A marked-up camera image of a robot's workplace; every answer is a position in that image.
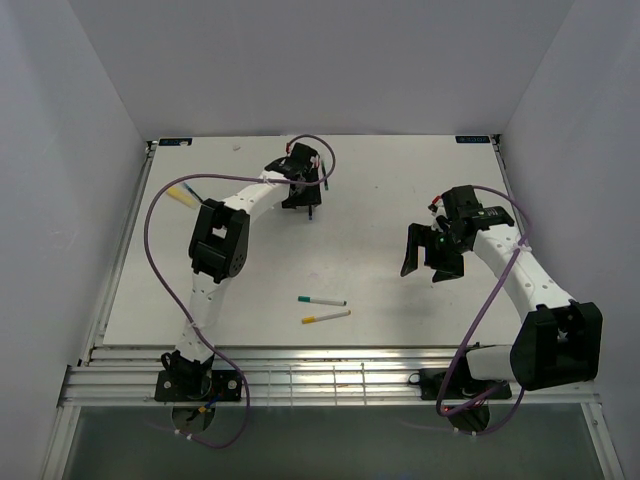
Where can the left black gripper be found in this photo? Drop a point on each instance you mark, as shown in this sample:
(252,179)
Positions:
(311,198)

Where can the blue corner label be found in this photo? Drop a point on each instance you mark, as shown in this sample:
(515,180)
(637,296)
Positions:
(472,139)
(175,142)

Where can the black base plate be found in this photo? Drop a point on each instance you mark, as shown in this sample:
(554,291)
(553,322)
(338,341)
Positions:
(222,385)
(430,380)

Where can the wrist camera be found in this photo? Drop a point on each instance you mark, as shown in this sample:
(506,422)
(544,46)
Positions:
(302,156)
(456,202)

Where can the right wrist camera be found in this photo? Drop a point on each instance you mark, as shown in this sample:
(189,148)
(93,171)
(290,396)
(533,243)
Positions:
(456,202)

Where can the green pen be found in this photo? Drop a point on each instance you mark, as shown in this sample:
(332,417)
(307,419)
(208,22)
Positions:
(324,174)

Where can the yellow marker cap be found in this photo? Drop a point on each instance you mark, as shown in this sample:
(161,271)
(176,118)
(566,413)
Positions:
(184,198)

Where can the green capped white marker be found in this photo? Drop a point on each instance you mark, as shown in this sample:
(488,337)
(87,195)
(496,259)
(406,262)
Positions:
(321,301)

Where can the dark blue pen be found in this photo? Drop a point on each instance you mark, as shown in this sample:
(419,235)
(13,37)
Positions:
(192,192)

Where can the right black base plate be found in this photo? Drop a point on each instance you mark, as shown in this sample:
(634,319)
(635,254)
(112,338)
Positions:
(430,380)

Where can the yellow capped white marker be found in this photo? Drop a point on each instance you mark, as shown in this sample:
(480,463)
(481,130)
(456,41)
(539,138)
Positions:
(325,317)

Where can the right blue corner label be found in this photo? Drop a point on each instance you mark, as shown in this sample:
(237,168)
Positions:
(472,139)

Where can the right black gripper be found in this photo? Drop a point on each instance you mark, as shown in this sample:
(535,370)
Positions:
(418,235)

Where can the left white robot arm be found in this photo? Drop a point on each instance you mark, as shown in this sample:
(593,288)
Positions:
(218,250)

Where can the left blue corner label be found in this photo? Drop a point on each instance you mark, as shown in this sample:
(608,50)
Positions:
(175,142)

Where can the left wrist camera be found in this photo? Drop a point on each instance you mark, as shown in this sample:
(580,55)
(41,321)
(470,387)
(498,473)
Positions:
(302,156)

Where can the aluminium frame rail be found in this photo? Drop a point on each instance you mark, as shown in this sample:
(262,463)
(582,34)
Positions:
(278,377)

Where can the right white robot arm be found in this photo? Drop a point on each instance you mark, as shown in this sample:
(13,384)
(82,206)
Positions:
(559,338)

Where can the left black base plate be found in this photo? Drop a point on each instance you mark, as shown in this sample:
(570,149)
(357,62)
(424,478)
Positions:
(222,385)

